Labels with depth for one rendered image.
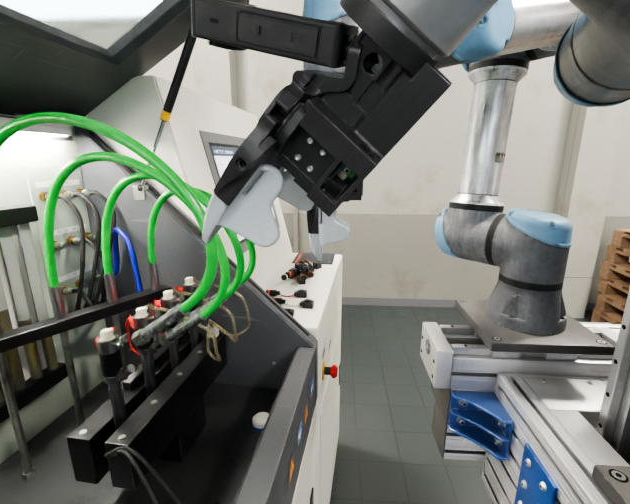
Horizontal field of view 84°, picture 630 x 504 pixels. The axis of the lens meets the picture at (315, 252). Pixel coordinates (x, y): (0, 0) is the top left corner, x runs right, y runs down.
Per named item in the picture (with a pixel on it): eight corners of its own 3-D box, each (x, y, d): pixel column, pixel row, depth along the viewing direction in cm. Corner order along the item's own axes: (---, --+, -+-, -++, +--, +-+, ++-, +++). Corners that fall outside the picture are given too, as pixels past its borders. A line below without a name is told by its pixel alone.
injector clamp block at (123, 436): (141, 527, 53) (127, 444, 50) (82, 517, 55) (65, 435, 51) (229, 389, 86) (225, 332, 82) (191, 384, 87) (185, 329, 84)
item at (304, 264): (312, 287, 112) (312, 271, 110) (279, 286, 113) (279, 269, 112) (322, 267, 133) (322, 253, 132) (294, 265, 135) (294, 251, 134)
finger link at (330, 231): (347, 266, 52) (349, 204, 50) (308, 265, 53) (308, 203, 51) (349, 261, 55) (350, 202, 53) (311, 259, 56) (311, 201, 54)
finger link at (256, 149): (219, 208, 25) (300, 107, 22) (203, 193, 25) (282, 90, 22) (243, 201, 29) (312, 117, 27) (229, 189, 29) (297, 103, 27)
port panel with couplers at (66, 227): (68, 317, 74) (39, 166, 66) (54, 316, 75) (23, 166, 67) (112, 295, 86) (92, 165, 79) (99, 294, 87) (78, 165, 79)
